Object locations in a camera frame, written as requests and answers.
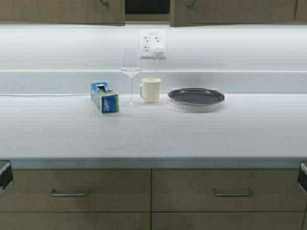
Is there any cabinet door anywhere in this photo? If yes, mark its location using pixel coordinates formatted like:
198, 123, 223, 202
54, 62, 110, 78
0, 0, 126, 26
169, 0, 297, 27
0, 213, 151, 230
152, 212, 304, 230

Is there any black cooking pot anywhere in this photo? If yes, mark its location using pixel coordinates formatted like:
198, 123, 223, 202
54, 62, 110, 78
125, 0, 170, 14

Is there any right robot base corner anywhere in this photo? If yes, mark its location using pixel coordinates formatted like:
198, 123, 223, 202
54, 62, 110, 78
297, 161, 307, 193

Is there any clear round lid under plate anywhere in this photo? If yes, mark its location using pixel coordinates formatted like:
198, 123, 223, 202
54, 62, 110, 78
162, 99, 220, 113

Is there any cream ceramic mug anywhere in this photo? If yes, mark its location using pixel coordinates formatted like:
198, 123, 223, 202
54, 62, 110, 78
139, 77, 161, 103

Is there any blue Ziploc box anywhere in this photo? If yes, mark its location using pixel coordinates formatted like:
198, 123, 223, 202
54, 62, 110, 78
91, 82, 119, 114

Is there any clear wine glass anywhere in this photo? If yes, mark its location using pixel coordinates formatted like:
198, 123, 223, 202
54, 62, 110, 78
120, 47, 142, 107

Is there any middle wooden drawer front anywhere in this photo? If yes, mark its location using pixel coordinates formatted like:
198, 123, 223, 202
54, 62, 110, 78
152, 169, 307, 212

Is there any wooden drawer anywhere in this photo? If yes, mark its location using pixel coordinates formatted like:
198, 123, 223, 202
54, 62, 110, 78
152, 169, 307, 212
0, 169, 151, 212

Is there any left wooden drawer front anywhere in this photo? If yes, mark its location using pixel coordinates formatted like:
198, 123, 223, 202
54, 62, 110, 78
0, 169, 151, 212

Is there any white wall outlet plate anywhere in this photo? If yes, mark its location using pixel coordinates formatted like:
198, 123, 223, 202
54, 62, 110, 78
138, 30, 167, 59

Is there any left drawer metal handle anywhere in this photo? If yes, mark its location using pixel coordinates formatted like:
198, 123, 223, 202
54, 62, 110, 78
50, 189, 91, 197

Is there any drawer metal handle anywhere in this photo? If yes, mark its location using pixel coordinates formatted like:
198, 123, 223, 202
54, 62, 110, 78
50, 189, 91, 197
212, 188, 253, 197

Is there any middle drawer metal handle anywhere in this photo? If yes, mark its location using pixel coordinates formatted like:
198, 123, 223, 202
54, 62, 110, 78
212, 188, 253, 197

